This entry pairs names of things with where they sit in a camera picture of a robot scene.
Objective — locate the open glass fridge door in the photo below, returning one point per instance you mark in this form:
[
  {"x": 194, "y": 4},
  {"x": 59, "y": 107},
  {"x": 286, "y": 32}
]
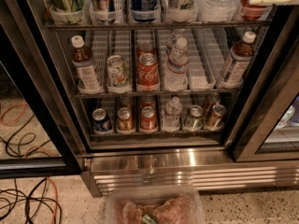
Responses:
[{"x": 38, "y": 134}]

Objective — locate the stainless steel display fridge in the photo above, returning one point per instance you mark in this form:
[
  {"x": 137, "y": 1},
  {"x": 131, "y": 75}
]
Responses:
[{"x": 229, "y": 157}]

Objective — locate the water bottle bottom shelf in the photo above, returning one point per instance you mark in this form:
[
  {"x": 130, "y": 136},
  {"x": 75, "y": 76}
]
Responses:
[{"x": 172, "y": 111}]

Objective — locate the front Coca-Cola can middle shelf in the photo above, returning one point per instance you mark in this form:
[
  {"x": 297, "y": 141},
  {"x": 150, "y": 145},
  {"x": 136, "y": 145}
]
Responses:
[{"x": 147, "y": 70}]

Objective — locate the rear gold can bottom shelf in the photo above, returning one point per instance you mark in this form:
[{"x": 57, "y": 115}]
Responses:
[{"x": 127, "y": 101}]

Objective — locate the front water bottle middle shelf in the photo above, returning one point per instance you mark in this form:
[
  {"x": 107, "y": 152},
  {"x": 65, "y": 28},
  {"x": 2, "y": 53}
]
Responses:
[{"x": 177, "y": 64}]

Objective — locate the pink cloth in bin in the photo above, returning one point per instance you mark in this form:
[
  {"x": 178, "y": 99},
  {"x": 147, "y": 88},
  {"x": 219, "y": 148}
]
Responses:
[{"x": 179, "y": 210}]

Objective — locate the left iced tea bottle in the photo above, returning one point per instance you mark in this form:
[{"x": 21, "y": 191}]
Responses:
[{"x": 82, "y": 59}]

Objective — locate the blue can bottom shelf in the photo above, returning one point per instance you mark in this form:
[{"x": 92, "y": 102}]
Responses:
[{"x": 101, "y": 120}]

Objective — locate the rear red can bottom shelf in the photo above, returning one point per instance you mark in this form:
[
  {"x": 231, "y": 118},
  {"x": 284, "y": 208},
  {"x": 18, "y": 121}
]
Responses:
[{"x": 148, "y": 101}]

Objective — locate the green object in bin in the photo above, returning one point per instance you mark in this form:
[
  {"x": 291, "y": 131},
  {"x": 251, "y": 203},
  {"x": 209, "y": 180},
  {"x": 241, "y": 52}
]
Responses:
[{"x": 149, "y": 219}]

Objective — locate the iced tea bottle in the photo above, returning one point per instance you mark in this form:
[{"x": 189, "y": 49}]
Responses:
[
  {"x": 238, "y": 58},
  {"x": 82, "y": 59}
]

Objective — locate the right iced tea bottle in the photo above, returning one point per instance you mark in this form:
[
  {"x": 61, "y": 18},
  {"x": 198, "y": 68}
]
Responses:
[{"x": 238, "y": 58}]

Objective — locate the green silver can bottom shelf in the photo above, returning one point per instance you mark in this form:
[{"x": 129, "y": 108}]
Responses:
[{"x": 193, "y": 118}]

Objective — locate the front gold can bottom shelf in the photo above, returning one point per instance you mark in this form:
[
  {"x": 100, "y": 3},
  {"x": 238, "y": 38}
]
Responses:
[{"x": 125, "y": 119}]

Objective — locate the rear water bottle middle shelf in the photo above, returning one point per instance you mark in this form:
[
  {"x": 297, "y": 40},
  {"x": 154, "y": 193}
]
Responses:
[{"x": 172, "y": 41}]

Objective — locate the front red can bottom shelf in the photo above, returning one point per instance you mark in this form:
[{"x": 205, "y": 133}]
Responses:
[{"x": 148, "y": 118}]

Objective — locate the white green soda can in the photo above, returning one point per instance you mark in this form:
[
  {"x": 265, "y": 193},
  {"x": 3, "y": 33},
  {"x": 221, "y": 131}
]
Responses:
[{"x": 117, "y": 70}]

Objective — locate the clear plastic bin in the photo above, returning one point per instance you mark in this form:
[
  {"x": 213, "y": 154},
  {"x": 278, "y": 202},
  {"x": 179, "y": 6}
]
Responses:
[{"x": 149, "y": 195}]

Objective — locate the rear right gold can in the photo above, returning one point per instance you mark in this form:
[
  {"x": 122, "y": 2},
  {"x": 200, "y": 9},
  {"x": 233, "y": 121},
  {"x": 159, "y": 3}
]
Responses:
[{"x": 210, "y": 100}]

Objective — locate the front right gold can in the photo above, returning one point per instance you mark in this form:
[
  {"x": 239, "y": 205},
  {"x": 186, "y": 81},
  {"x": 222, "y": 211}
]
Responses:
[{"x": 215, "y": 116}]

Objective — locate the gold can shelf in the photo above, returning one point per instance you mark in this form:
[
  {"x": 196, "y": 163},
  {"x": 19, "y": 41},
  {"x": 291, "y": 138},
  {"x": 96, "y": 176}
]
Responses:
[
  {"x": 127, "y": 101},
  {"x": 125, "y": 119}
]

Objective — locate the rear Coca-Cola can middle shelf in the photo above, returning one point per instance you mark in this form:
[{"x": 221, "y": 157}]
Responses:
[{"x": 144, "y": 46}]

